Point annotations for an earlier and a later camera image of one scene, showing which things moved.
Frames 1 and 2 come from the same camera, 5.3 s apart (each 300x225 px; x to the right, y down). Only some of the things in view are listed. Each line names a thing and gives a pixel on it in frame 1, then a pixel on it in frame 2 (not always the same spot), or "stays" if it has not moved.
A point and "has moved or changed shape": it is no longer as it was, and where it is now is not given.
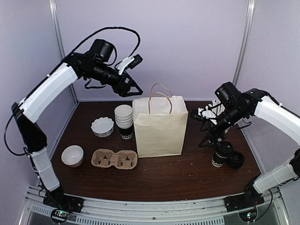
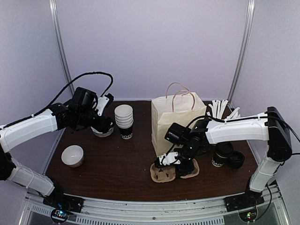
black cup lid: x=224 y=148 stays
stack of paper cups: x=124 y=119 stays
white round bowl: x=72 y=155 stays
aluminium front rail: x=207 y=212 stays
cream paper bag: x=160 y=123 has moved or changed shape
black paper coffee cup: x=223 y=150 stays
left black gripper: x=123 y=91 -> x=103 y=126
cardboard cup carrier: x=103 y=158 -> x=167 y=173
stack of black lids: x=236 y=160 stays
